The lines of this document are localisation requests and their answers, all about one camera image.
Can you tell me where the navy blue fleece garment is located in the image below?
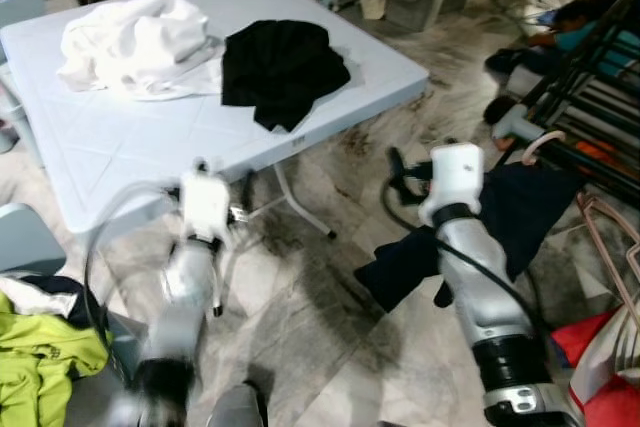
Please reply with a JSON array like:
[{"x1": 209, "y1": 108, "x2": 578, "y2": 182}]
[{"x1": 355, "y1": 160, "x2": 583, "y2": 313}]

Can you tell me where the black garment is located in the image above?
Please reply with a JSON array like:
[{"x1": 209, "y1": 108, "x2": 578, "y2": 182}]
[{"x1": 220, "y1": 19, "x2": 353, "y2": 133}]

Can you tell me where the lime green garment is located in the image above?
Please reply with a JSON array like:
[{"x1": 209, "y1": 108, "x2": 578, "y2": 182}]
[{"x1": 0, "y1": 292, "x2": 109, "y2": 427}]

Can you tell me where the red garment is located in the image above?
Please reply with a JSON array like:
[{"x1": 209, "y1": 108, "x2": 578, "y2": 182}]
[{"x1": 550, "y1": 309, "x2": 640, "y2": 427}]

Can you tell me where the light blue folding table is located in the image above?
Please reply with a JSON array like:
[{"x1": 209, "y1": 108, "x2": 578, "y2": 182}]
[{"x1": 0, "y1": 0, "x2": 431, "y2": 320}]

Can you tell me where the white crumpled garment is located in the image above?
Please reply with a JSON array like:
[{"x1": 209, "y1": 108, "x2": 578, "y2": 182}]
[{"x1": 57, "y1": 0, "x2": 226, "y2": 101}]

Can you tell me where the grey left robot leg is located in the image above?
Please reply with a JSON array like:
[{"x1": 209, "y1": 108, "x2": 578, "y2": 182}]
[{"x1": 205, "y1": 382, "x2": 271, "y2": 427}]

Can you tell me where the black metal drying rack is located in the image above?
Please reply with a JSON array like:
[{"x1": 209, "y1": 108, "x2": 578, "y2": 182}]
[{"x1": 520, "y1": 0, "x2": 640, "y2": 208}]

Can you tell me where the child in teal shirt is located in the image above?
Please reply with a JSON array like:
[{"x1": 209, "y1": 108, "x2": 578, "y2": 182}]
[{"x1": 485, "y1": 0, "x2": 616, "y2": 83}]

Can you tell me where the white and navy garment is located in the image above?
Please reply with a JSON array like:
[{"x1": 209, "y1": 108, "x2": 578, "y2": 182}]
[{"x1": 0, "y1": 272, "x2": 86, "y2": 323}]

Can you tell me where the white striped cloth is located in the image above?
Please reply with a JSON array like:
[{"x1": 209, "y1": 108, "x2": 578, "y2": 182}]
[{"x1": 568, "y1": 312, "x2": 640, "y2": 388}]

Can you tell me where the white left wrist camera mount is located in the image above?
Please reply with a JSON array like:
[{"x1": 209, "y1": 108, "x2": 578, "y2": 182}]
[{"x1": 178, "y1": 169, "x2": 233, "y2": 243}]

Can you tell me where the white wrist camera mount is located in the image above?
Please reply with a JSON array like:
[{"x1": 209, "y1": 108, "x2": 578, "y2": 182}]
[
  {"x1": 418, "y1": 144, "x2": 486, "y2": 228},
  {"x1": 178, "y1": 169, "x2": 233, "y2": 243}
]

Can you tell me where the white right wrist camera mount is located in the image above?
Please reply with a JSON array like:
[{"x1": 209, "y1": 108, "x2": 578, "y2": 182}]
[{"x1": 418, "y1": 144, "x2": 486, "y2": 228}]

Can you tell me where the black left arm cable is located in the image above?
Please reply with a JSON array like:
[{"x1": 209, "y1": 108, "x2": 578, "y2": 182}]
[{"x1": 85, "y1": 182, "x2": 186, "y2": 348}]

